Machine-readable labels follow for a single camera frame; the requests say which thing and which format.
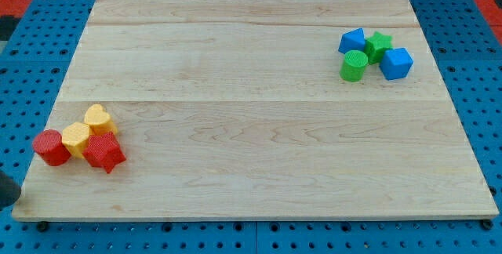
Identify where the yellow heart block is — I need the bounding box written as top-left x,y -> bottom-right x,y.
84,103 -> 118,136

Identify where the light wooden board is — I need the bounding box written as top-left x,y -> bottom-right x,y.
12,0 -> 499,222

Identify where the green cylinder block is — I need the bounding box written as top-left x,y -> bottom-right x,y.
340,50 -> 369,82

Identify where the blue triangular block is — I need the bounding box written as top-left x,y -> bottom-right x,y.
338,28 -> 366,54

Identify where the green star block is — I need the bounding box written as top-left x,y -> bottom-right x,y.
363,31 -> 393,64

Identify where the red star block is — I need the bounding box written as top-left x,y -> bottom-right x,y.
82,132 -> 126,174

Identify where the blue cube block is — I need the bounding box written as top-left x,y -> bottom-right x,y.
379,48 -> 413,80

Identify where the yellow hexagon block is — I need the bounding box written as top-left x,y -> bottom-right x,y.
62,122 -> 93,158

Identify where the red cylinder block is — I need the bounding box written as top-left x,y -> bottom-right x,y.
32,129 -> 71,166

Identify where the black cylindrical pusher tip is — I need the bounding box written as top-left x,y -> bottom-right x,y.
0,171 -> 21,208

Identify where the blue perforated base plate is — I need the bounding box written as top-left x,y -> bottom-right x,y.
1,0 -> 501,253

